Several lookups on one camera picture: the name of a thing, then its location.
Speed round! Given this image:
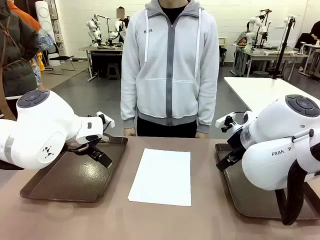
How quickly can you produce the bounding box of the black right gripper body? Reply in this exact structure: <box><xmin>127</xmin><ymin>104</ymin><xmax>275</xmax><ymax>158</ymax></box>
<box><xmin>226</xmin><ymin>126</ymin><xmax>248</xmax><ymax>157</ymax></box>

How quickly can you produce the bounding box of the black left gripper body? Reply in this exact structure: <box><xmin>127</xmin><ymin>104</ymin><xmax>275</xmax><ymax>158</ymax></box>
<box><xmin>63</xmin><ymin>136</ymin><xmax>104</xmax><ymax>154</ymax></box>

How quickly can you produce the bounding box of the white A4 paper stack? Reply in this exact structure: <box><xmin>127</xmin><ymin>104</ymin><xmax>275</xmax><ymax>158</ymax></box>
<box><xmin>127</xmin><ymin>148</ymin><xmax>192</xmax><ymax>207</ymax></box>

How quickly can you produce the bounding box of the grey-sleeved left forearm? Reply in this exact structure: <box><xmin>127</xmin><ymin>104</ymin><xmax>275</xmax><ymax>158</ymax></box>
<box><xmin>196</xmin><ymin>69</ymin><xmax>221</xmax><ymax>134</ymax></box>

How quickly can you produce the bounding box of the grey-sleeved right forearm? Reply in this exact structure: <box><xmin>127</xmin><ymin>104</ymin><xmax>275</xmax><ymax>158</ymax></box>
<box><xmin>120</xmin><ymin>69</ymin><xmax>139</xmax><ymax>130</ymax></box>

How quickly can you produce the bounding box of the brown plastic serving tray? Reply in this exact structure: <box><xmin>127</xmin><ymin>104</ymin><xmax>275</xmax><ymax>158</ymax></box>
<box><xmin>19</xmin><ymin>133</ymin><xmax>129</xmax><ymax>203</ymax></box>
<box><xmin>214</xmin><ymin>142</ymin><xmax>320</xmax><ymax>221</ymax></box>

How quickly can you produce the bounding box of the white table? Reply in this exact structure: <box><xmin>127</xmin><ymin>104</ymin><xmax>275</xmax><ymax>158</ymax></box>
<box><xmin>223</xmin><ymin>76</ymin><xmax>320</xmax><ymax>118</ymax></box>

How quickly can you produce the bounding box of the black stool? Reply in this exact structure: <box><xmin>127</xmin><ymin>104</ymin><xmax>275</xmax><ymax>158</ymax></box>
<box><xmin>107</xmin><ymin>63</ymin><xmax>121</xmax><ymax>81</ymax></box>

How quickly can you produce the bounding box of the black folding chair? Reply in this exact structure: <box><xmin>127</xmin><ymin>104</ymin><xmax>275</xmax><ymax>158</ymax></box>
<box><xmin>46</xmin><ymin>43</ymin><xmax>76</xmax><ymax>76</ymax></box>

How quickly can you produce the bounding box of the long grey desk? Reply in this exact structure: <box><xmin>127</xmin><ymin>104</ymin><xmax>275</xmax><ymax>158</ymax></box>
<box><xmin>231</xmin><ymin>43</ymin><xmax>309</xmax><ymax>78</ymax></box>

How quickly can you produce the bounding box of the grey workbench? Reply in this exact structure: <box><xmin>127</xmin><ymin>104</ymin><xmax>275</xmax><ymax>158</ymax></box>
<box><xmin>78</xmin><ymin>45</ymin><xmax>125</xmax><ymax>82</ymax></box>

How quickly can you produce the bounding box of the seated person in plaid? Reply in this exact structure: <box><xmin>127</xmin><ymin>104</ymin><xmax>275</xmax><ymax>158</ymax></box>
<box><xmin>234</xmin><ymin>31</ymin><xmax>249</xmax><ymax>47</ymax></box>

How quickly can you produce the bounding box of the person in grey hoodie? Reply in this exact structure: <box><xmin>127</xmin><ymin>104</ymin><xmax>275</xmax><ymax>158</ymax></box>
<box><xmin>120</xmin><ymin>0</ymin><xmax>221</xmax><ymax>139</ymax></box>

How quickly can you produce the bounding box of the black tripod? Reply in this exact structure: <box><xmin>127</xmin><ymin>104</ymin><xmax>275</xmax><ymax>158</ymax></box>
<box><xmin>271</xmin><ymin>15</ymin><xmax>298</xmax><ymax>80</ymax></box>

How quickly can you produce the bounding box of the bystander in dark jacket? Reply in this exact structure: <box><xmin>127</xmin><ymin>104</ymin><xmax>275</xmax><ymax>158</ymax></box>
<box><xmin>0</xmin><ymin>0</ymin><xmax>56</xmax><ymax>121</ymax></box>

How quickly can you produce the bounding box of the seated person in black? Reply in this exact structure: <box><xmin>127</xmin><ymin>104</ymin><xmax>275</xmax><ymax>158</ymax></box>
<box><xmin>294</xmin><ymin>21</ymin><xmax>320</xmax><ymax>50</ymax></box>

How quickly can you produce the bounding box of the white tower fan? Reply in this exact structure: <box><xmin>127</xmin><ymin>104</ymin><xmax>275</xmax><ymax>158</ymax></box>
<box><xmin>34</xmin><ymin>0</ymin><xmax>58</xmax><ymax>67</ymax></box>

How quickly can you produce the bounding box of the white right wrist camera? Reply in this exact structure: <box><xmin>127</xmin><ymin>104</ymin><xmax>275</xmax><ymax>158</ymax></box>
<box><xmin>215</xmin><ymin>112</ymin><xmax>237</xmax><ymax>133</ymax></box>

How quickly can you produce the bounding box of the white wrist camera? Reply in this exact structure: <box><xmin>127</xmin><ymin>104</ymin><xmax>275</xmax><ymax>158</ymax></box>
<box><xmin>215</xmin><ymin>112</ymin><xmax>237</xmax><ymax>133</ymax></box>
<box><xmin>96</xmin><ymin>111</ymin><xmax>116</xmax><ymax>129</ymax></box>

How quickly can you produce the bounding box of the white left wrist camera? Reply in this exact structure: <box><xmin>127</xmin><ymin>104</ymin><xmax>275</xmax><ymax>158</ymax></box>
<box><xmin>96</xmin><ymin>111</ymin><xmax>116</xmax><ymax>129</ymax></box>

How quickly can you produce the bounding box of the black cable bundle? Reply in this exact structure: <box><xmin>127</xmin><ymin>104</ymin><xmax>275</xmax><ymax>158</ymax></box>
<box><xmin>274</xmin><ymin>158</ymin><xmax>309</xmax><ymax>226</ymax></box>

